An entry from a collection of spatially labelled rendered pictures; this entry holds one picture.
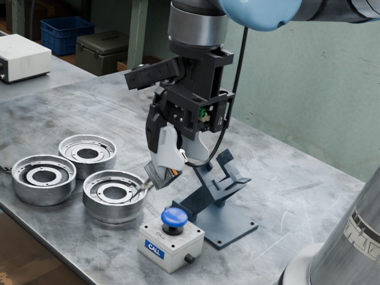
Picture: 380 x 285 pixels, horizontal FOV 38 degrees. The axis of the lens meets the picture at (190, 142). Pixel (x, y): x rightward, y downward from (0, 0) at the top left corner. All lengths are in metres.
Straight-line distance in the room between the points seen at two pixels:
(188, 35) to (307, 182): 0.52
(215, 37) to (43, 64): 1.08
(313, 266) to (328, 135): 2.09
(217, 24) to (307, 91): 1.88
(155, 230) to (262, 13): 0.39
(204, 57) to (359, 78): 1.76
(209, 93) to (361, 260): 0.35
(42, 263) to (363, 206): 0.90
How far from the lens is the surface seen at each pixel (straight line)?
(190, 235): 0.82
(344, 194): 1.10
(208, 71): 0.68
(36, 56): 1.68
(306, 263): 0.48
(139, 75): 0.77
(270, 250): 0.90
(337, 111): 2.48
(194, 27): 0.67
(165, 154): 0.76
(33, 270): 1.19
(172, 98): 0.71
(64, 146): 1.04
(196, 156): 0.79
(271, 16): 0.56
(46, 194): 0.91
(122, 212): 0.88
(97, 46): 2.82
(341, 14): 0.64
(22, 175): 0.96
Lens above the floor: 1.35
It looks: 28 degrees down
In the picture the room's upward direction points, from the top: 9 degrees clockwise
